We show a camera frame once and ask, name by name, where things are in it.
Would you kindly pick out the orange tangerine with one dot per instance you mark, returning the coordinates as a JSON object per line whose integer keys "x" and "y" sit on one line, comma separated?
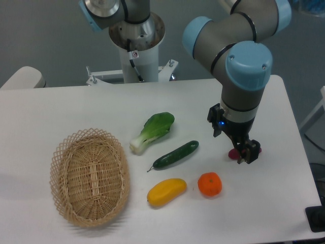
{"x": 210, "y": 184}

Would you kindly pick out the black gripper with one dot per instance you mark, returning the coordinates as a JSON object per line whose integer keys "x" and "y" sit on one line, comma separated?
{"x": 248, "y": 150}

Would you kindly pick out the black device at table edge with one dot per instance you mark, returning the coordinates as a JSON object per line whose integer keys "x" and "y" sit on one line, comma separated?
{"x": 315, "y": 217}

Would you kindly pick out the green bok choy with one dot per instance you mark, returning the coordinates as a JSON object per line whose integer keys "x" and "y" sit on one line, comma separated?
{"x": 154, "y": 128}

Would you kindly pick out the white chair back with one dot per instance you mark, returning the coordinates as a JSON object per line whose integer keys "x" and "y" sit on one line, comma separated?
{"x": 25, "y": 78}

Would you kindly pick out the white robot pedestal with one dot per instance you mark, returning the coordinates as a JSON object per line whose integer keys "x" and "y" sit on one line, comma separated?
{"x": 138, "y": 47}

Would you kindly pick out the green cucumber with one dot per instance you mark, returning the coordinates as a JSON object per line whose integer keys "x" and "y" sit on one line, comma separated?
{"x": 175, "y": 156}

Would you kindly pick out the woven wicker basket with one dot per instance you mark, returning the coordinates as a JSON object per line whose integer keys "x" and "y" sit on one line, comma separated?
{"x": 89, "y": 178}

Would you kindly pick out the red fruit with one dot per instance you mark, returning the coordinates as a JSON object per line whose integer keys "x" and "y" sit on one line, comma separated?
{"x": 234, "y": 155}

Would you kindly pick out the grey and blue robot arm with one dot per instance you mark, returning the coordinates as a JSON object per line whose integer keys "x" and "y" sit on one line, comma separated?
{"x": 231, "y": 50}

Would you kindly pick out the yellow mango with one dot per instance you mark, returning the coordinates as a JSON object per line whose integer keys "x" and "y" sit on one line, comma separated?
{"x": 166, "y": 191}

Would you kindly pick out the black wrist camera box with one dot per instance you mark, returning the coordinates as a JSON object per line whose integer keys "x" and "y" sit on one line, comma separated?
{"x": 214, "y": 117}

